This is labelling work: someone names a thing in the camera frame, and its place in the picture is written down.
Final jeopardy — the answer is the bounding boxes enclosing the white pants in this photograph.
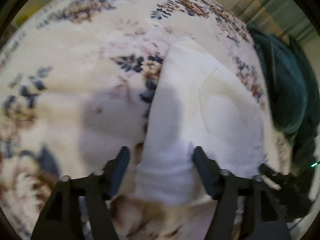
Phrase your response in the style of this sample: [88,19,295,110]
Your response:
[135,37,265,205]

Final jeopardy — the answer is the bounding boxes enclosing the dark green velvet cloth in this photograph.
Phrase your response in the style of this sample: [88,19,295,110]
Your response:
[247,24,319,169]

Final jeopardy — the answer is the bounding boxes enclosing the floral fleece blanket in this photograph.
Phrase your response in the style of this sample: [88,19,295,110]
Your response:
[1,0,291,239]

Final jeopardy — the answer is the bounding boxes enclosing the striped curtain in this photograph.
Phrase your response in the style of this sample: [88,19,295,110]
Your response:
[232,0,318,44]

